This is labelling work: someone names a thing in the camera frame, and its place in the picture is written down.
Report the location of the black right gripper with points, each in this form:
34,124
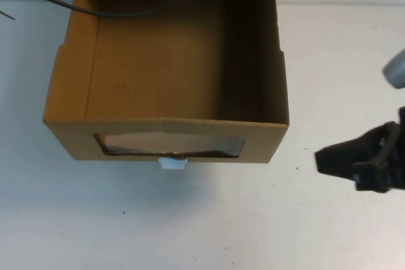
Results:
390,172

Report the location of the cardboard drawer with window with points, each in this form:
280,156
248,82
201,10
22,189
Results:
158,67

